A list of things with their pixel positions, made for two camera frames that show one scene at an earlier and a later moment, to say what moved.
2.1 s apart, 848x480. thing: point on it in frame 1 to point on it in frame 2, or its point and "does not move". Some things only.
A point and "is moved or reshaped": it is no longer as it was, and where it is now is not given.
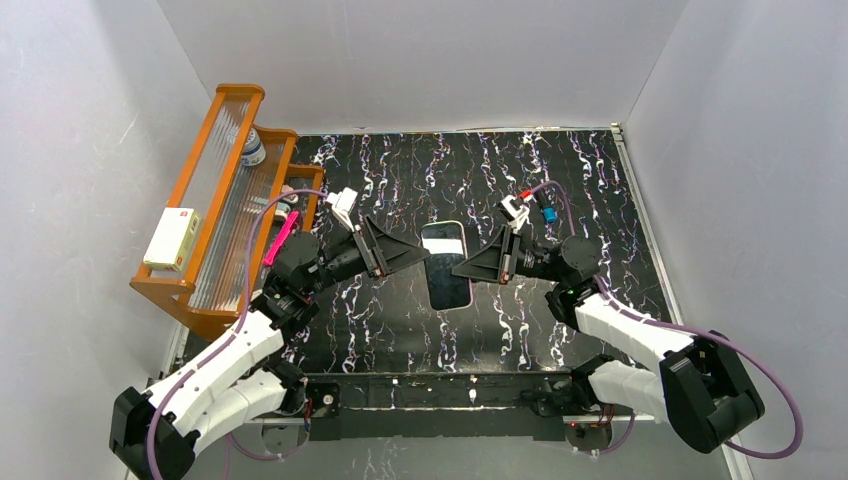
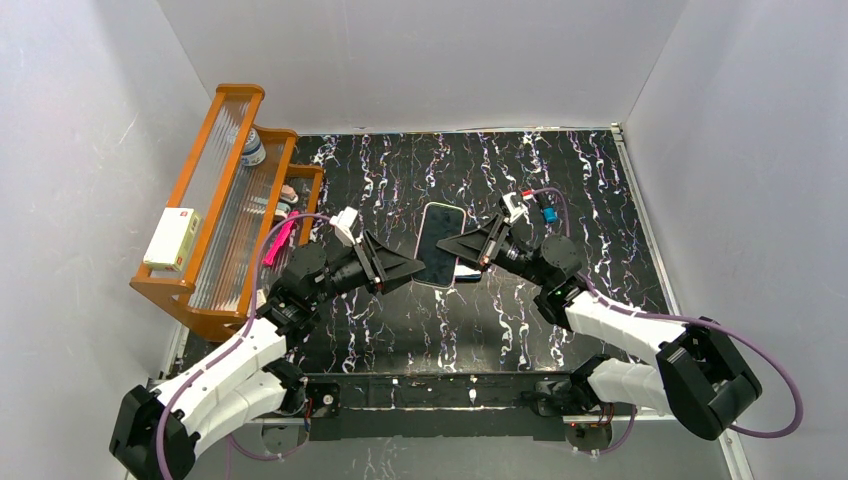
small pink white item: x=290 y=197 does not move
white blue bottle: x=254 y=152 does not move
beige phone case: x=446 y=243 is moved or reshaped
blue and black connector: x=550 y=214 does not move
